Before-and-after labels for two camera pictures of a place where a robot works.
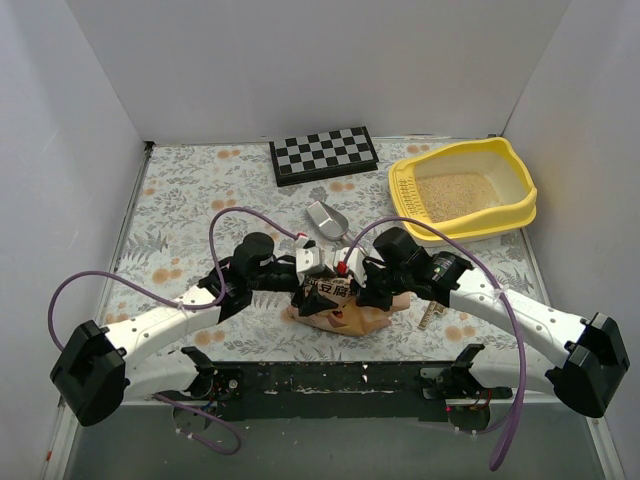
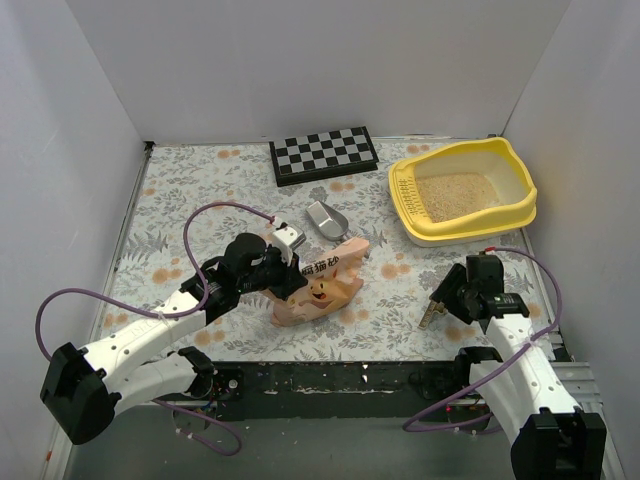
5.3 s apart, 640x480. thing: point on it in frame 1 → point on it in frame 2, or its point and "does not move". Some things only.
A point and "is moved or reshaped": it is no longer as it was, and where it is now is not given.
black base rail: (334, 390) does not move
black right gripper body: (362, 288) → (447, 288)
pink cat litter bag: (331, 303) is moved or reshaped
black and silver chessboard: (322, 156) does not move
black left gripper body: (300, 286) does not move
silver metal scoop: (328, 220) does not move
